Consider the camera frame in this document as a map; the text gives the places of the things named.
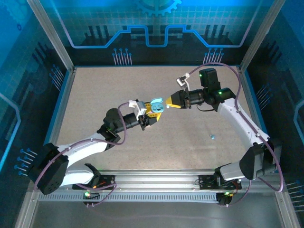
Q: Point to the grey metal front panel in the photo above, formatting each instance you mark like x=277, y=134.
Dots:
x=154, y=213

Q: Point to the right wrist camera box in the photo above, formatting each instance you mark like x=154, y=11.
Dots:
x=181, y=82

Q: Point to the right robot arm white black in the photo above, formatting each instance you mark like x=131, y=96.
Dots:
x=237, y=118

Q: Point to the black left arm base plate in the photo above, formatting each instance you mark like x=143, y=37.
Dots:
x=107, y=181

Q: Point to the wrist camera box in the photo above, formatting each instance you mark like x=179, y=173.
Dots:
x=140, y=108
x=181, y=82

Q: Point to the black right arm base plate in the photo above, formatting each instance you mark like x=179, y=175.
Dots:
x=206, y=181

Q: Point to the aluminium front rail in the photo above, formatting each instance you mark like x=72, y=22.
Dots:
x=154, y=178

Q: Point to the blue earbud charging case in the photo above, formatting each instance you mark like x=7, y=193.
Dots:
x=156, y=101

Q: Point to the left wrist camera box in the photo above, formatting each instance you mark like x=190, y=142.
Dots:
x=140, y=108

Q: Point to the black controller board with LED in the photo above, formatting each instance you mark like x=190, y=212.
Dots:
x=224, y=199
x=91, y=196

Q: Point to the aluminium table side rail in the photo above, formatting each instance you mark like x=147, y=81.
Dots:
x=59, y=114
x=249, y=99

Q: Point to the aluminium frame post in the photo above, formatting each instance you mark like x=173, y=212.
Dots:
x=51, y=35
x=261, y=35

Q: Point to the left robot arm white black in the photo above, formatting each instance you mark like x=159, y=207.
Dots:
x=83, y=148

